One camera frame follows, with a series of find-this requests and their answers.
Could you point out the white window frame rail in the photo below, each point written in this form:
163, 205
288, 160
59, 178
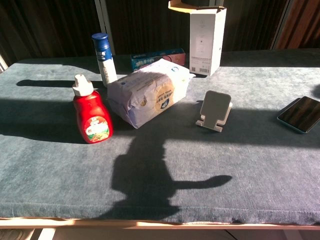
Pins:
2, 65

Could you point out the blue-grey table cloth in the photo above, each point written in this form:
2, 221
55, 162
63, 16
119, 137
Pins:
225, 170

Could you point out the blue cookie box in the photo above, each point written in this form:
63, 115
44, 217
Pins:
150, 58

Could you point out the white phone stand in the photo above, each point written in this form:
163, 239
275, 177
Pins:
215, 105

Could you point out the black smartphone teal case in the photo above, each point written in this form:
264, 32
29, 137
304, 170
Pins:
301, 115

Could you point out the white bottle blue cap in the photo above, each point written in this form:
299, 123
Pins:
105, 62

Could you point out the tall open white carton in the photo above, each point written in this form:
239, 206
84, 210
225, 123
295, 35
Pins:
205, 40

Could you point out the red curtain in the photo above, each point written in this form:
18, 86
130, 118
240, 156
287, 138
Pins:
302, 22

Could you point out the red ketchup squeeze bottle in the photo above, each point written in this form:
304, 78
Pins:
92, 112

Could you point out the white paper tissue pack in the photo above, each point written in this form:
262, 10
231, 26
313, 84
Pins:
147, 92

